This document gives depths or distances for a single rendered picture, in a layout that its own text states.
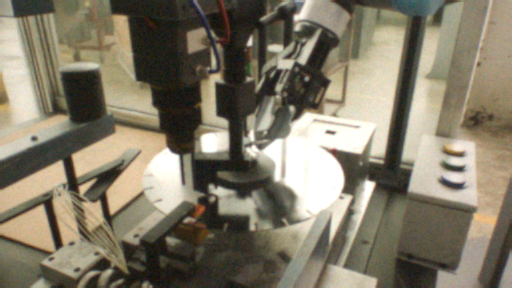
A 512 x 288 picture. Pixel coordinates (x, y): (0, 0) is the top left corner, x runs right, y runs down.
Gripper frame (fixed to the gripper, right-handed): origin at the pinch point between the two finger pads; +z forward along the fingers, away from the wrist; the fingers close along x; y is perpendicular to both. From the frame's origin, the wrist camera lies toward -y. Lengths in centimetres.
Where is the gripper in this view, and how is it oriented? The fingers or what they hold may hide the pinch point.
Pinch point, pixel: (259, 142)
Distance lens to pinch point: 67.7
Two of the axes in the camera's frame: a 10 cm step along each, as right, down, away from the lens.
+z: -4.3, 9.0, 0.8
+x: 8.5, 3.7, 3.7
